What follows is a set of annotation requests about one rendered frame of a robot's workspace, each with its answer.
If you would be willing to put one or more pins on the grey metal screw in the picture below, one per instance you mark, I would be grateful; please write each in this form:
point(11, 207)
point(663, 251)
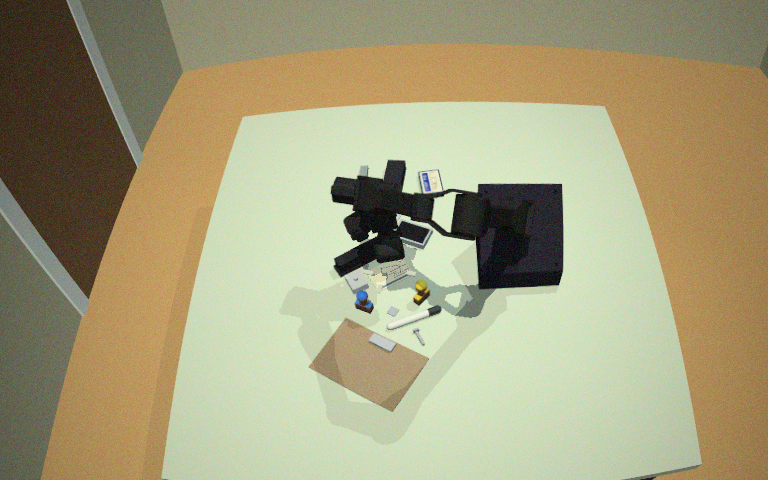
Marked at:
point(416, 330)

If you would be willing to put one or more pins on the brown clipboard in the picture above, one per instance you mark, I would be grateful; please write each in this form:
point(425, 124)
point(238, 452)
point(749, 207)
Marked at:
point(379, 369)

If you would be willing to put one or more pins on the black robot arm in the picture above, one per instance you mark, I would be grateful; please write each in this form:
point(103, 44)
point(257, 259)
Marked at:
point(472, 213)

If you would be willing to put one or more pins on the white marker with black cap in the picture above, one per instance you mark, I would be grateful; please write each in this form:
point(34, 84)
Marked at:
point(414, 317)

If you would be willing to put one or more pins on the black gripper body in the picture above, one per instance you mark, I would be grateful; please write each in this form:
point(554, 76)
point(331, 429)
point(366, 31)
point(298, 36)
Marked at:
point(389, 247)

